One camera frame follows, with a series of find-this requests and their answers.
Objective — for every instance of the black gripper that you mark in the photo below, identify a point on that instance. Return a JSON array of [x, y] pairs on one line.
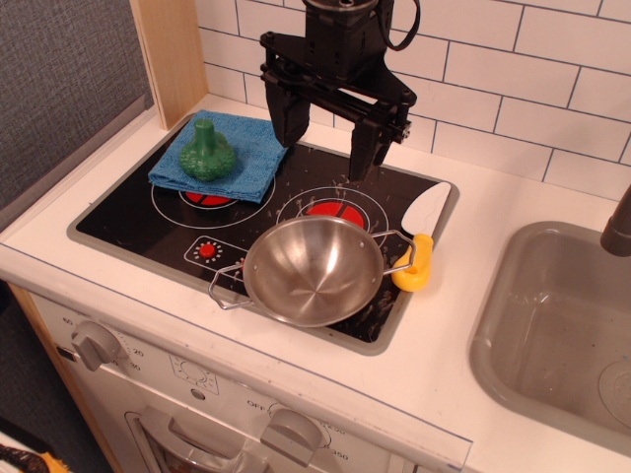
[[339, 65]]

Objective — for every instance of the steel pan with handles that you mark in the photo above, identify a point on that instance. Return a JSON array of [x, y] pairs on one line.
[[313, 271]]

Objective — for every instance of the left red stove knob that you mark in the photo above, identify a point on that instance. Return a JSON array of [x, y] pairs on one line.
[[207, 250]]

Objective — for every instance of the black toy stove top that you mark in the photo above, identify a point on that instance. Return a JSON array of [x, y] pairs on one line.
[[161, 229]]

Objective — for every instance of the blue folded cloth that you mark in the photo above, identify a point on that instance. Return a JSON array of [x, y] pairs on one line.
[[259, 155]]

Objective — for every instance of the green toy broccoli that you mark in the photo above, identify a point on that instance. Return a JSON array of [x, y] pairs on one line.
[[209, 155]]

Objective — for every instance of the grey sink basin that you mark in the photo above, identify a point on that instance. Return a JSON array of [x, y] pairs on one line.
[[553, 339]]

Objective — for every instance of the grey faucet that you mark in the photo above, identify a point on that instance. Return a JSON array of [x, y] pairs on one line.
[[616, 238]]

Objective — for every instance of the right grey oven dial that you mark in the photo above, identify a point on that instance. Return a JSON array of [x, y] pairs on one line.
[[293, 435]]

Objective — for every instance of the grey oven dial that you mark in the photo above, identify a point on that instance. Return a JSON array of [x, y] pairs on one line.
[[293, 435], [94, 344]]

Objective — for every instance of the left grey oven dial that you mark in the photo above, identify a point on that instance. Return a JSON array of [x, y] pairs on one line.
[[94, 344]]

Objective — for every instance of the yellow toy on floor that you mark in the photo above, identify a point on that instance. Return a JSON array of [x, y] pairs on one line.
[[53, 464]]

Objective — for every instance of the toy knife yellow handle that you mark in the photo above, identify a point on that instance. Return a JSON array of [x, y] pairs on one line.
[[420, 220]]

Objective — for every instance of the wooden post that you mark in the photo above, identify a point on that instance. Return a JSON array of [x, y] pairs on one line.
[[171, 46]]

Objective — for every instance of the oven door handle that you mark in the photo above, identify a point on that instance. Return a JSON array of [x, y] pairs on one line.
[[167, 448]]

